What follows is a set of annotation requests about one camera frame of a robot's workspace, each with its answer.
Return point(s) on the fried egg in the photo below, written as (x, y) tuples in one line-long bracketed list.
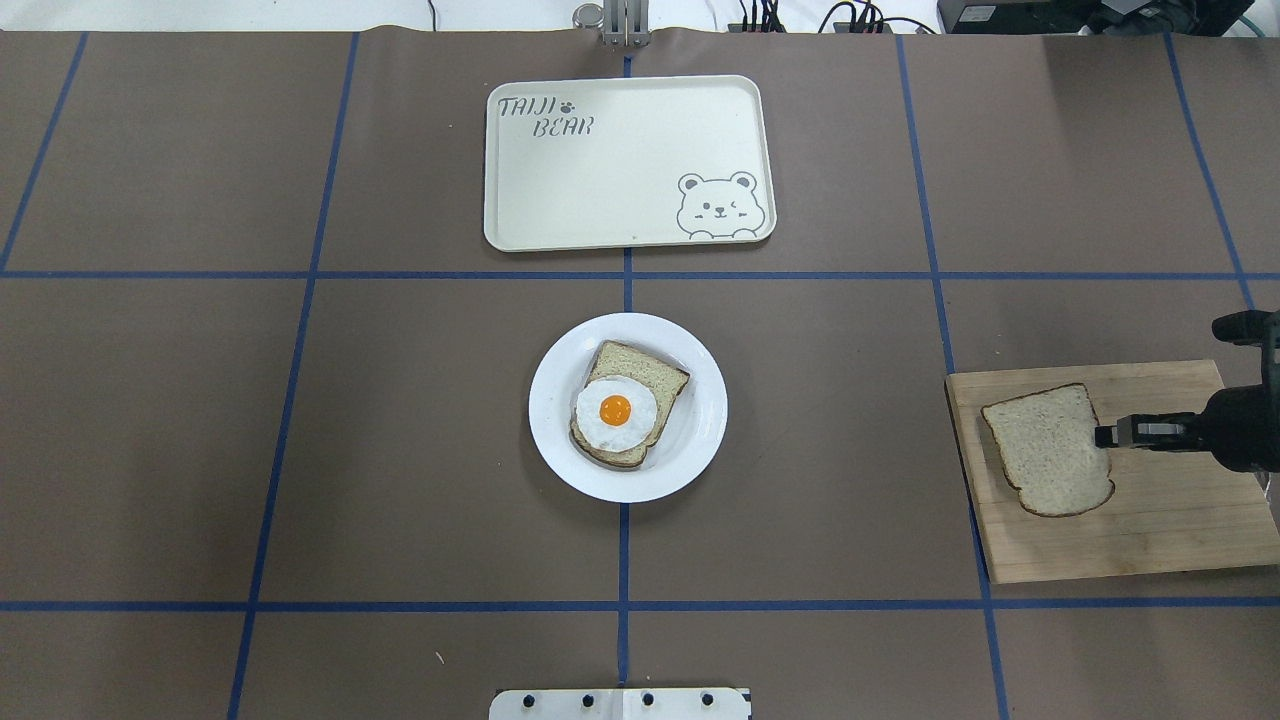
[(615, 413)]

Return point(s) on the cream bear tray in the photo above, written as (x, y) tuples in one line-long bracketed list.
[(584, 164)]

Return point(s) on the white pedestal column base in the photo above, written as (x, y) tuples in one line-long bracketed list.
[(623, 703)]

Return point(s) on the wooden cutting board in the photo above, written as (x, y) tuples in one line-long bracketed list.
[(1169, 512)]

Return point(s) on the white round plate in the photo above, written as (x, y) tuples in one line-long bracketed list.
[(694, 430)]

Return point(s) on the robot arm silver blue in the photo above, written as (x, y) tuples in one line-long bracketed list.
[(1238, 426)]

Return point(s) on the bread slice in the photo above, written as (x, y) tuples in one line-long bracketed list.
[(665, 380), (1045, 441)]

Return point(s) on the aluminium frame post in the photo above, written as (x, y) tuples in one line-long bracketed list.
[(620, 23)]

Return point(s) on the bread slice under egg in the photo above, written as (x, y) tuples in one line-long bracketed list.
[(665, 380)]

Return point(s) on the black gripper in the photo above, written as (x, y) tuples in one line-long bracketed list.
[(1243, 428)]

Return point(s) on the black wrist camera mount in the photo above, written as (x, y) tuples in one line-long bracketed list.
[(1253, 328)]

